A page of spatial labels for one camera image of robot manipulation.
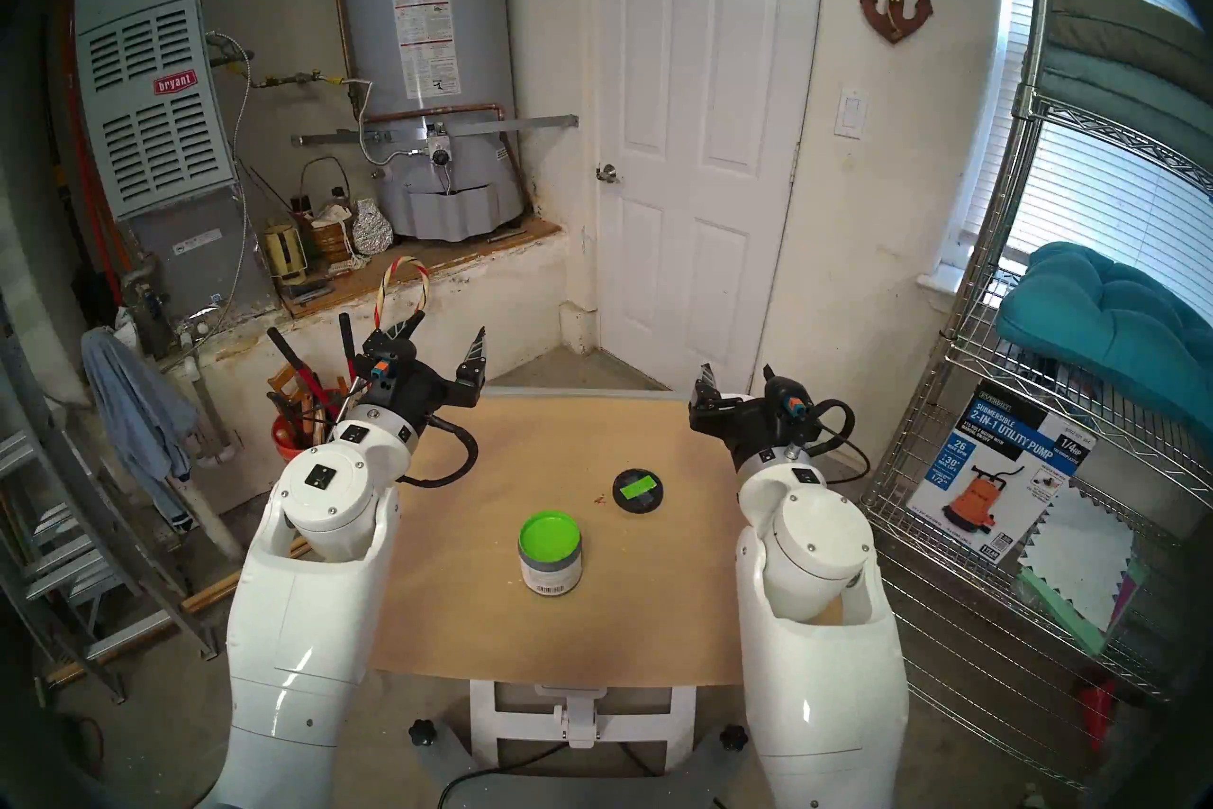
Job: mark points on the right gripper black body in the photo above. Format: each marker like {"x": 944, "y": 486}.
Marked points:
{"x": 763, "y": 428}

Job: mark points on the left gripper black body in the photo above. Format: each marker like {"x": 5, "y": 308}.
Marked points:
{"x": 398, "y": 385}

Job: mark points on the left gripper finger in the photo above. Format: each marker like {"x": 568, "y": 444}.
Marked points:
{"x": 474, "y": 366}
{"x": 406, "y": 333}

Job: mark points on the black lid with green tape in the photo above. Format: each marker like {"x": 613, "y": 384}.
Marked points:
{"x": 637, "y": 490}

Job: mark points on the white paint jar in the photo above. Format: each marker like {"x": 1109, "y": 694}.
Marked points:
{"x": 550, "y": 575}

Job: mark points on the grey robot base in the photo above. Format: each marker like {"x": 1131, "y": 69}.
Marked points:
{"x": 588, "y": 786}

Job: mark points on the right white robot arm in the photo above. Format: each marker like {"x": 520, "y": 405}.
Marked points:
{"x": 815, "y": 627}

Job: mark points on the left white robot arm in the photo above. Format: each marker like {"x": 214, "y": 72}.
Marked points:
{"x": 303, "y": 608}

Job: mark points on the striped candy cane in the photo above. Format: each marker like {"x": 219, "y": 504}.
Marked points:
{"x": 407, "y": 259}

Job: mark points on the wooden platform ledge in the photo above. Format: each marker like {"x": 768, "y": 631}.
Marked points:
{"x": 445, "y": 253}

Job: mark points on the crumpled aluminium foil lump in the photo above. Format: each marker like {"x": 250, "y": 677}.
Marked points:
{"x": 371, "y": 229}

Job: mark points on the yellow container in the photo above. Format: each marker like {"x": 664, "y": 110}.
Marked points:
{"x": 284, "y": 253}

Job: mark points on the white window sill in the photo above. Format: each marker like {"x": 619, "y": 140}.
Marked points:
{"x": 943, "y": 279}

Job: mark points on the white panel door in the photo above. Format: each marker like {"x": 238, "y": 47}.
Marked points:
{"x": 701, "y": 153}

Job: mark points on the silver door knob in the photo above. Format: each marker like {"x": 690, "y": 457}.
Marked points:
{"x": 606, "y": 174}

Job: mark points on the utility pump cardboard box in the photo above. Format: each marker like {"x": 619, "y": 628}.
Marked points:
{"x": 995, "y": 456}

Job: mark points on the blue cloth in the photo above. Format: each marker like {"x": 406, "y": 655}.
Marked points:
{"x": 137, "y": 418}

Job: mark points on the grey water heater tank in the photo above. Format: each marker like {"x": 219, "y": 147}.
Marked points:
{"x": 426, "y": 58}

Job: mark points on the yellow gas line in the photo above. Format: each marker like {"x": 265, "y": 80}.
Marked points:
{"x": 294, "y": 80}

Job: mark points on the wooden pole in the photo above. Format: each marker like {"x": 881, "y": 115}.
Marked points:
{"x": 208, "y": 597}

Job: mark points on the green foam sheet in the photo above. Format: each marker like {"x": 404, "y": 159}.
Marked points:
{"x": 1047, "y": 600}

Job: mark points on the grey Bryant furnace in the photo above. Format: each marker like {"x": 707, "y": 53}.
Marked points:
{"x": 152, "y": 115}

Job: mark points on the white table stand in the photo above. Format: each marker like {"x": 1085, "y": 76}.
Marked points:
{"x": 578, "y": 712}

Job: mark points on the white zigzag edged sheets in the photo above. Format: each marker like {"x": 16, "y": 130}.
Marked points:
{"x": 1080, "y": 561}

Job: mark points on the teal tufted cushion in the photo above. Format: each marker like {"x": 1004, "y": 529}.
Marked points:
{"x": 1109, "y": 314}

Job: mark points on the white window blinds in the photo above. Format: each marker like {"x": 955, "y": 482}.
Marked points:
{"x": 1090, "y": 191}

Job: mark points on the aluminium ladder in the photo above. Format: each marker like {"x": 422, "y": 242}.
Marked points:
{"x": 57, "y": 551}

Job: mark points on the red object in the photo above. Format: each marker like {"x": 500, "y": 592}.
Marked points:
{"x": 1097, "y": 712}

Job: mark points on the grey green cushion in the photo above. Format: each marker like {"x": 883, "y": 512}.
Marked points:
{"x": 1118, "y": 91}

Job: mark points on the olive cushion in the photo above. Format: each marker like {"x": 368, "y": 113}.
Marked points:
{"x": 1128, "y": 25}

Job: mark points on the white light switch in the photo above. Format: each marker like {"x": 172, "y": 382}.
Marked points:
{"x": 850, "y": 115}

